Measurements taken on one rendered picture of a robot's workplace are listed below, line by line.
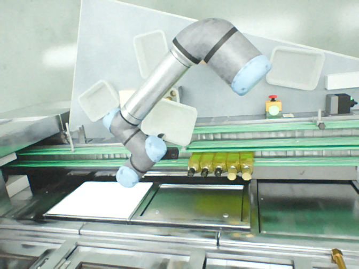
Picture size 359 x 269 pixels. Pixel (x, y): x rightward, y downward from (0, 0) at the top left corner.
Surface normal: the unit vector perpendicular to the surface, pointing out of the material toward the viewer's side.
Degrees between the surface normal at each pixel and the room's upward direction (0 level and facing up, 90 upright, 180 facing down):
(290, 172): 0
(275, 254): 90
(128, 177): 8
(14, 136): 90
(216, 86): 0
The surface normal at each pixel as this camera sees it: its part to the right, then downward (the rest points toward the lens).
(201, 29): -0.44, -0.18
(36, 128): 0.96, -0.04
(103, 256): -0.11, -0.96
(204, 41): -0.46, 0.37
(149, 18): -0.26, 0.29
